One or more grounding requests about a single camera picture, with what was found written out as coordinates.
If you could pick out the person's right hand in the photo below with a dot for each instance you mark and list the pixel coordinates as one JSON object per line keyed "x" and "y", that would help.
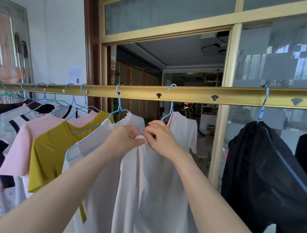
{"x": 165, "y": 141}

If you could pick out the person's left hand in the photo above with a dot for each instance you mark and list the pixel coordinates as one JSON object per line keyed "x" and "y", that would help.
{"x": 124, "y": 141}

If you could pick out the pale pink blouse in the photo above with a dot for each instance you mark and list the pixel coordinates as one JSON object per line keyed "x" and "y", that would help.
{"x": 158, "y": 192}

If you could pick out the sheer white lace-collar shirt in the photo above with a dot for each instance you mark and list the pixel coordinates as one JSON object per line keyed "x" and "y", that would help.
{"x": 100, "y": 187}

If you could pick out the gold clothes rail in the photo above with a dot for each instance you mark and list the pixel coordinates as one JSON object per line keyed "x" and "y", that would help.
{"x": 192, "y": 94}

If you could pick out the mustard yellow t-shirt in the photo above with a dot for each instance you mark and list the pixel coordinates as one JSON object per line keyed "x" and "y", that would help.
{"x": 52, "y": 148}

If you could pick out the black t-shirt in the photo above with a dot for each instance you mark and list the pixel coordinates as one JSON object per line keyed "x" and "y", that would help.
{"x": 45, "y": 109}

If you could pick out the black sheer blouse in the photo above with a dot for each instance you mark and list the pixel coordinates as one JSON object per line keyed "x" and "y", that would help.
{"x": 251, "y": 180}

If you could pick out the white black-trimmed tank top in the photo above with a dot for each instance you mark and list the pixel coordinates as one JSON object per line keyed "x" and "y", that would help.
{"x": 24, "y": 122}

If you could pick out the pink t-shirt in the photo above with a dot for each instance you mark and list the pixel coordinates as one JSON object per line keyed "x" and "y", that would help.
{"x": 21, "y": 148}

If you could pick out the white lace blouse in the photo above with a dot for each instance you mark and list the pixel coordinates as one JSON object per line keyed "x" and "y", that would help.
{"x": 14, "y": 112}

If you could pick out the dark red t-shirt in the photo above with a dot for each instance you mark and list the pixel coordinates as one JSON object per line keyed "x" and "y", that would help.
{"x": 14, "y": 105}

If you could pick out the black shorts with logo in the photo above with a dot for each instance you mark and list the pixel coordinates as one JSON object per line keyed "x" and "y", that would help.
{"x": 302, "y": 153}

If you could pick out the person's right forearm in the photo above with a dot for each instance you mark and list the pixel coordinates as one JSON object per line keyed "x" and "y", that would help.
{"x": 211, "y": 199}

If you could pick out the person's left forearm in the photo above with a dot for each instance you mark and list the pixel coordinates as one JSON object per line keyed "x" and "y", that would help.
{"x": 55, "y": 199}

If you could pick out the white paper notice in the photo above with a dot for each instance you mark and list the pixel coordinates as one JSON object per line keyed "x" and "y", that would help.
{"x": 74, "y": 75}

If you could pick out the gold framed glass door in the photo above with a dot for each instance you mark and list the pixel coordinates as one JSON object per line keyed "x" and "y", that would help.
{"x": 230, "y": 55}

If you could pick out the ceiling lamp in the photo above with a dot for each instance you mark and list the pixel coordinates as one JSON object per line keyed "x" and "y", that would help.
{"x": 214, "y": 44}

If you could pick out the metal mop poles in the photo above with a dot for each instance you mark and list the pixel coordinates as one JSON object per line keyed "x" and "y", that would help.
{"x": 22, "y": 57}

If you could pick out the white red floral cloth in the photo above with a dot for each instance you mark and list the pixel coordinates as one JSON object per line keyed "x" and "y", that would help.
{"x": 6, "y": 201}

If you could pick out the orange patterned hanging sheet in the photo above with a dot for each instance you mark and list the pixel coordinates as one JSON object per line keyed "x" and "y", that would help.
{"x": 9, "y": 74}

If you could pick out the indoor wall shelf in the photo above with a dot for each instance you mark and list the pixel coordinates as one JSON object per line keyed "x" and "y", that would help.
{"x": 211, "y": 80}

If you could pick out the brown door frame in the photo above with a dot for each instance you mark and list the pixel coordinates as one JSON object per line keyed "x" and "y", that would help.
{"x": 92, "y": 48}

